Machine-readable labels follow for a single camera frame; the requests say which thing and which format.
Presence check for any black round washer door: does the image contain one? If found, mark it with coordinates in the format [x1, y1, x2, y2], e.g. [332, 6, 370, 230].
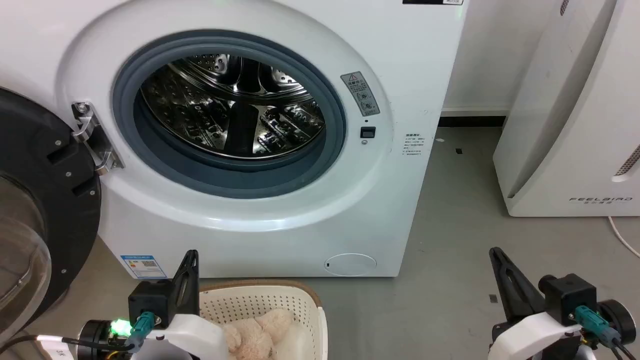
[0, 87, 103, 346]

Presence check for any round white filter cover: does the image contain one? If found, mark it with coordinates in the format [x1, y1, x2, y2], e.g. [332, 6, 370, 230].
[323, 252, 378, 277]

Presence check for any blue energy label sticker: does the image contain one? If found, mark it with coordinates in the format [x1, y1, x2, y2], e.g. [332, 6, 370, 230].
[120, 255, 168, 280]

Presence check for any stainless steel washing machine drum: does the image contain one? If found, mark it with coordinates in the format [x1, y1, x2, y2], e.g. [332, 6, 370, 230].
[139, 53, 327, 161]

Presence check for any grey rubber door gasket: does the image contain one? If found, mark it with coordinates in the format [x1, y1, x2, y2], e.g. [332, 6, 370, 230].
[111, 29, 348, 200]

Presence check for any white perforated laundry basket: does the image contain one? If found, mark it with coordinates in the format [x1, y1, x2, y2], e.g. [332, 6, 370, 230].
[198, 279, 329, 360]

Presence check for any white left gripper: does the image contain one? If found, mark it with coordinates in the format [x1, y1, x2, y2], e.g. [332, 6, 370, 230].
[131, 249, 231, 360]

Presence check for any white power cable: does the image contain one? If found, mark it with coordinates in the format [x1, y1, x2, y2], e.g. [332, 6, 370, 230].
[607, 215, 640, 259]

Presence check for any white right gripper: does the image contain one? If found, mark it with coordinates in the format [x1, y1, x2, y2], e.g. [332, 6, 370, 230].
[487, 246, 584, 360]

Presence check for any beige plush toy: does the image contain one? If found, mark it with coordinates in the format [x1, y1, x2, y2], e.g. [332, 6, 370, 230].
[222, 308, 297, 360]

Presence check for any teal camera cable plug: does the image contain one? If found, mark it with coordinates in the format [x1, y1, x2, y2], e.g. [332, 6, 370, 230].
[125, 311, 157, 352]
[574, 305, 622, 347]

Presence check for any white air purifier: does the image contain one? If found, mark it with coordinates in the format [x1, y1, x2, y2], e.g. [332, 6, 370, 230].
[492, 0, 640, 218]

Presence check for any teal left camera cable plug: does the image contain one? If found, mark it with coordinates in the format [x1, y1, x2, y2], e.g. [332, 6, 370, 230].
[125, 311, 157, 352]

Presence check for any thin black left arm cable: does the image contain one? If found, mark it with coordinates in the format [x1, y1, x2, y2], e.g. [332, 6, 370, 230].
[0, 334, 132, 355]

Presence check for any white front-load washing machine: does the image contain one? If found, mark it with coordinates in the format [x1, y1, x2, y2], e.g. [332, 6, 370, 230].
[0, 0, 471, 279]

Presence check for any metal washing machine door hinge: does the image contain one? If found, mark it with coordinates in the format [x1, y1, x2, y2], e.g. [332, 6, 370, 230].
[71, 101, 125, 176]

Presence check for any grey warning sticker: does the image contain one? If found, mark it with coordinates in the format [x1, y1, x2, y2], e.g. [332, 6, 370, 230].
[340, 71, 381, 118]

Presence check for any teal right camera cable plug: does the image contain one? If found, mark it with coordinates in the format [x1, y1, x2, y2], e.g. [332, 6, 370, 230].
[574, 305, 622, 347]

